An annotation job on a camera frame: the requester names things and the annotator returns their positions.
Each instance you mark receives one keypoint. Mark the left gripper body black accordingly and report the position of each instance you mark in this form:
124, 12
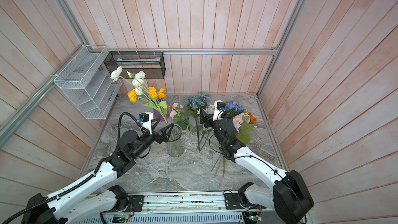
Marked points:
157, 138

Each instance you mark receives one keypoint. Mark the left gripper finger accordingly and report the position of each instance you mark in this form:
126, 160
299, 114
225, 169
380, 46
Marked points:
166, 133
154, 123

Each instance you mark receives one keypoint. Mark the teal blue rose bunch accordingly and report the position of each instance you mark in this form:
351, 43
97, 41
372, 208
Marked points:
193, 106

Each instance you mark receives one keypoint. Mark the clear grey glass vase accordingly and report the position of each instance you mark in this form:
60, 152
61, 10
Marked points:
174, 145

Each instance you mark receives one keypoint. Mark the pink lilac mixed bouquet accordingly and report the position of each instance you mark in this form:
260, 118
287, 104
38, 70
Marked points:
177, 114

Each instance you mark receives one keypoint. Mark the yellow orange flower stem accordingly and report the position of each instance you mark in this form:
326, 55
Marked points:
152, 98

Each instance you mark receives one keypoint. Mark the white flower stem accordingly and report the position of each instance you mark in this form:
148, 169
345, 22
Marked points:
135, 80

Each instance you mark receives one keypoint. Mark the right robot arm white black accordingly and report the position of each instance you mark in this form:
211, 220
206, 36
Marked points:
286, 192

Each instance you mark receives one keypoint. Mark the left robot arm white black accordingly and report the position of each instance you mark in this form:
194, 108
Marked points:
70, 204

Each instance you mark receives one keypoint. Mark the blue purple glass vase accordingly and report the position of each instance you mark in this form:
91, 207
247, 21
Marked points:
157, 114

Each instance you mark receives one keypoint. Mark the pink hydrangea bouquet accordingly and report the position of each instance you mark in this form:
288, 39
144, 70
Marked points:
244, 128

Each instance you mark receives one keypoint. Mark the blue hydrangea stem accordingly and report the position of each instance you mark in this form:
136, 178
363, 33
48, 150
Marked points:
233, 109

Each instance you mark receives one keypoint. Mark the electronics board with leds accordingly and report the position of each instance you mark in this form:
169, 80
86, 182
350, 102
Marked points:
250, 218

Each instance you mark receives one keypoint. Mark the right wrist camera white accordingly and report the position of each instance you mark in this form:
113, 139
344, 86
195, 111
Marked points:
220, 108

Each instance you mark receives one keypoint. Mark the black mesh wall basket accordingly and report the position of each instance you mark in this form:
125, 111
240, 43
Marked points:
151, 63

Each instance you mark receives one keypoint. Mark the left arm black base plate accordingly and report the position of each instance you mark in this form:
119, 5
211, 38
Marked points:
135, 203

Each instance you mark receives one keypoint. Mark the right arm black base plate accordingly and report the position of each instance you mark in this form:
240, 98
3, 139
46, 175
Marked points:
235, 200

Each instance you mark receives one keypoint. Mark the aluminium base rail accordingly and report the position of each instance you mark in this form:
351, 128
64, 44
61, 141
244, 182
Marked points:
207, 207

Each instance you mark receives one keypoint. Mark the white wire shelf rack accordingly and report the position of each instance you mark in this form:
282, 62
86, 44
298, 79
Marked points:
87, 84

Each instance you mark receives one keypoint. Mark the horizontal aluminium frame bar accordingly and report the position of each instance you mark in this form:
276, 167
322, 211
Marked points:
195, 51

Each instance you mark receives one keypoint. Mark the left aluminium frame bar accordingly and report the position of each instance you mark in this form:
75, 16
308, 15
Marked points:
15, 121

